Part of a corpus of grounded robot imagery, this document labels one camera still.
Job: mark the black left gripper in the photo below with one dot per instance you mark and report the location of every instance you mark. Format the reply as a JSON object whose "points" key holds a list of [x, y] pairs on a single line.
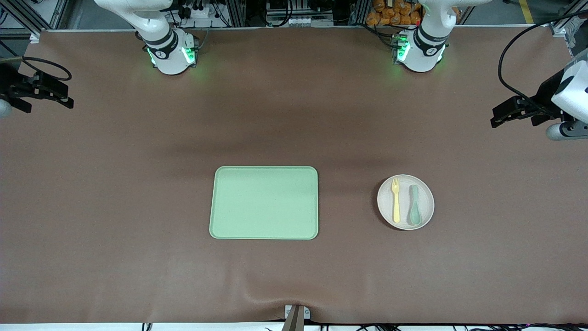
{"points": [[545, 98]]}

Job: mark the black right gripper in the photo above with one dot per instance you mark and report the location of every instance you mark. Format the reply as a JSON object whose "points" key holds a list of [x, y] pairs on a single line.
{"points": [[10, 84]]}

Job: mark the round beige plate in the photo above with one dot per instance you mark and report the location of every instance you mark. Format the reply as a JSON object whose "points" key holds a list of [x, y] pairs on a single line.
{"points": [[428, 202]]}

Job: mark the yellow plastic fork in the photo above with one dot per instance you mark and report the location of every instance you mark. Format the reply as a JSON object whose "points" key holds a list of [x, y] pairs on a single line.
{"points": [[396, 207]]}

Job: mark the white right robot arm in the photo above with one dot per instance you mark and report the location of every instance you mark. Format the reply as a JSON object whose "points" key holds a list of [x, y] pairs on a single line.
{"points": [[167, 57]]}

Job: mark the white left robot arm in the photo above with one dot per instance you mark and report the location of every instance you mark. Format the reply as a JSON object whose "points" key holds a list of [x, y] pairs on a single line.
{"points": [[425, 55]]}

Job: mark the green plastic spoon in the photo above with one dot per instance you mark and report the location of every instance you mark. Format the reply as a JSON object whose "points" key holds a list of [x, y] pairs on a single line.
{"points": [[415, 216]]}

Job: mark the pile of orange packets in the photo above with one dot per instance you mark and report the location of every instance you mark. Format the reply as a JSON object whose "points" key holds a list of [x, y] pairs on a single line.
{"points": [[390, 14]]}

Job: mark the white power strip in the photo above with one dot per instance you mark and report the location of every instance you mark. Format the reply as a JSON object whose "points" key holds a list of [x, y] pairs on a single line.
{"points": [[200, 12]]}

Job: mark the brown table cover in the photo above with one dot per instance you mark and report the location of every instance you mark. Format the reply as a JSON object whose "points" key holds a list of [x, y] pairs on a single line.
{"points": [[138, 257]]}

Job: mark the light green rectangular tray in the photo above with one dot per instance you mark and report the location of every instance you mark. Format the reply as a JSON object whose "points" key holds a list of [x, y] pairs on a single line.
{"points": [[264, 202]]}

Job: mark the aluminium frame strut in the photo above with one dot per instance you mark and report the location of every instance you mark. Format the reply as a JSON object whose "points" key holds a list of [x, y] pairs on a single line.
{"points": [[569, 18], [27, 14]]}

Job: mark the metal clamp bracket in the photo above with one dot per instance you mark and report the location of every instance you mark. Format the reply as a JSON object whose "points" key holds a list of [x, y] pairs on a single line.
{"points": [[294, 319]]}

